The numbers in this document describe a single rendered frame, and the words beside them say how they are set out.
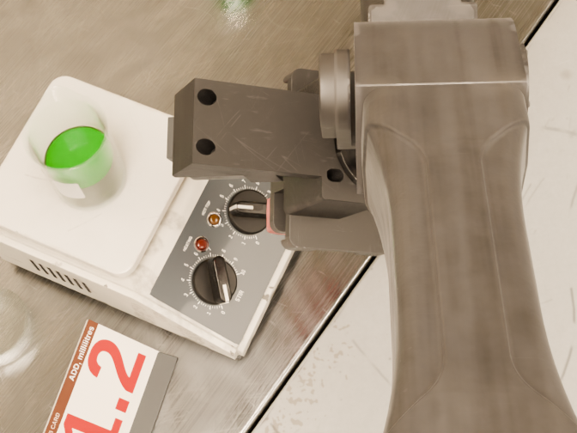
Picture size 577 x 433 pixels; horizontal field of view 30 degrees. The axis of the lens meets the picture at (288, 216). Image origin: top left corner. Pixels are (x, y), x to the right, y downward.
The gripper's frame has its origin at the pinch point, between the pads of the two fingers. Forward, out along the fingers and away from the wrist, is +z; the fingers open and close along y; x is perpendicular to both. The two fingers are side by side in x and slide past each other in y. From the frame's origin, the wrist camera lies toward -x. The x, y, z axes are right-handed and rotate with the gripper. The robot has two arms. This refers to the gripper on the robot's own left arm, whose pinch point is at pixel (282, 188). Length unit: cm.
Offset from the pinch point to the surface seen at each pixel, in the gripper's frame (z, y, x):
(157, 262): 7.2, 4.4, -6.0
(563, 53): 3.9, -13.6, 25.4
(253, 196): 6.8, -0.7, 0.7
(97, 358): 11.1, 10.8, -8.9
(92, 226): 7.7, 2.2, -10.4
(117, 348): 11.4, 10.0, -7.5
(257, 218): 6.8, 0.9, 1.0
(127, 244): 6.3, 3.4, -8.4
